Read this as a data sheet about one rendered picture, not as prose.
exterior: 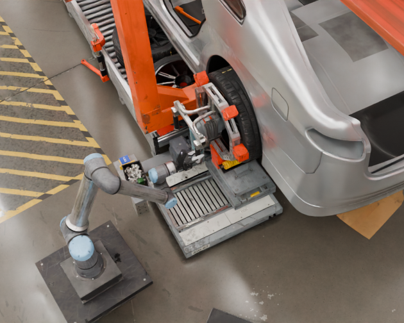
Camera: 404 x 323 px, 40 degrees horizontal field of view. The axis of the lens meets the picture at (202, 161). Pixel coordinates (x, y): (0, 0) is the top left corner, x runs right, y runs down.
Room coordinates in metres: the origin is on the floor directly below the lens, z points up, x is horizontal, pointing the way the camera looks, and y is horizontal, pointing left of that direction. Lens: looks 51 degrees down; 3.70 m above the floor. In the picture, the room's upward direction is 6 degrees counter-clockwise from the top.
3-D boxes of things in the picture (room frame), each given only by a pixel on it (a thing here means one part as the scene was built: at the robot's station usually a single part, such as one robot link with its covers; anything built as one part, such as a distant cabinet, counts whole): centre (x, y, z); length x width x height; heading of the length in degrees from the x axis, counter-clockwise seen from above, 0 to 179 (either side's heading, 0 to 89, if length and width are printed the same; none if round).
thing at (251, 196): (2.67, -0.29, 0.13); 0.50 x 0.36 x 0.10; 23
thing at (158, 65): (3.44, 0.09, 0.39); 0.66 x 0.66 x 0.24
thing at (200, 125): (2.57, -0.06, 0.85); 0.21 x 0.14 x 0.14; 113
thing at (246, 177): (2.67, -0.29, 0.32); 0.40 x 0.30 x 0.28; 23
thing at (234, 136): (2.60, -0.13, 0.85); 0.54 x 0.07 x 0.54; 23
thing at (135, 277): (1.85, 0.81, 0.15); 0.60 x 0.60 x 0.30; 30
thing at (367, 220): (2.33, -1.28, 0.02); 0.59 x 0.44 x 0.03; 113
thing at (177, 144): (2.87, 0.03, 0.26); 0.42 x 0.18 x 0.35; 113
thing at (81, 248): (1.85, 0.81, 0.58); 0.17 x 0.15 x 0.18; 23
